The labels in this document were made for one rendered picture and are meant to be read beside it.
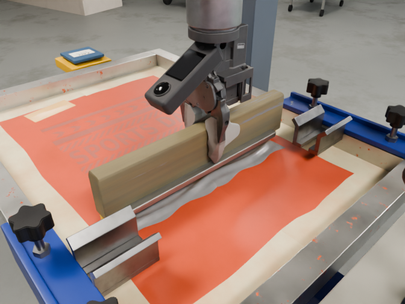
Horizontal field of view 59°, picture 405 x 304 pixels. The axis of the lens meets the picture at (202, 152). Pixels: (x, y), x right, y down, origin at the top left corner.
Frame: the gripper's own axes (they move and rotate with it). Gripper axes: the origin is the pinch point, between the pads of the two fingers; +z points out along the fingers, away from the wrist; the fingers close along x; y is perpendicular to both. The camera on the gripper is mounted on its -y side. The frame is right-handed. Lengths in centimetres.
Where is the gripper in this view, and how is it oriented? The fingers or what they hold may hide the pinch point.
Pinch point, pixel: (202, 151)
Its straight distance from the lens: 59.5
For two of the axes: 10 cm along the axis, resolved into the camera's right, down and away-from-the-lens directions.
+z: 0.0, 8.3, 5.6
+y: 7.5, -3.8, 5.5
